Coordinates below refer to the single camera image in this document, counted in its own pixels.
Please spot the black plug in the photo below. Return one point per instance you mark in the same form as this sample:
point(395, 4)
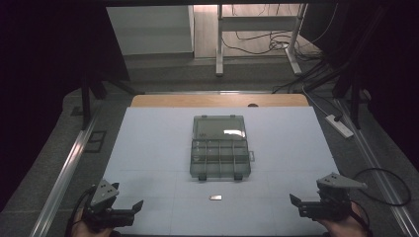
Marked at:
point(338, 117)

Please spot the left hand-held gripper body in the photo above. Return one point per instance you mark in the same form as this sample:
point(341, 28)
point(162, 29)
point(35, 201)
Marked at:
point(99, 214)

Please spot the white desk frame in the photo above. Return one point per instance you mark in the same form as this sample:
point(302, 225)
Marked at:
point(219, 49)

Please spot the person's left hand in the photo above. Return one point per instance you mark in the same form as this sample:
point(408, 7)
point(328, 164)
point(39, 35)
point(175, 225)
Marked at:
point(85, 231)

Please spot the aluminium rail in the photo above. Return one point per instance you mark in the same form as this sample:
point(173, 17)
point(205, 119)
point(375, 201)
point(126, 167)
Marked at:
point(62, 177)
point(378, 171)

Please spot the black metal stand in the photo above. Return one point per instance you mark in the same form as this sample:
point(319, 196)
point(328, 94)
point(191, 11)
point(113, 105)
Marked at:
point(355, 98)
point(86, 98)

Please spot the dark floor socket plate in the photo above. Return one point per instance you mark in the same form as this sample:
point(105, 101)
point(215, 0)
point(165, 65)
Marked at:
point(95, 141)

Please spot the small flat metal piece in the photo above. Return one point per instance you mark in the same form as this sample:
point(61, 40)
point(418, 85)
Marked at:
point(215, 197)

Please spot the person's right hand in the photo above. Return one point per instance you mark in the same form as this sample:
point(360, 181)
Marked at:
point(346, 228)

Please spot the clear plastic compartment box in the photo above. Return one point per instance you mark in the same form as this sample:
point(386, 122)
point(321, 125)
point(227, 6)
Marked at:
point(219, 158)

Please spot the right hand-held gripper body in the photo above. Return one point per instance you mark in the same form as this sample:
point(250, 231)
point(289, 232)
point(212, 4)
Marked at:
point(332, 205)

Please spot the white power strip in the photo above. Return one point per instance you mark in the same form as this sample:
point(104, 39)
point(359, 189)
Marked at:
point(339, 126)

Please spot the white table mat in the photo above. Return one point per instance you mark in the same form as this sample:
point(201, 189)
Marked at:
point(154, 158)

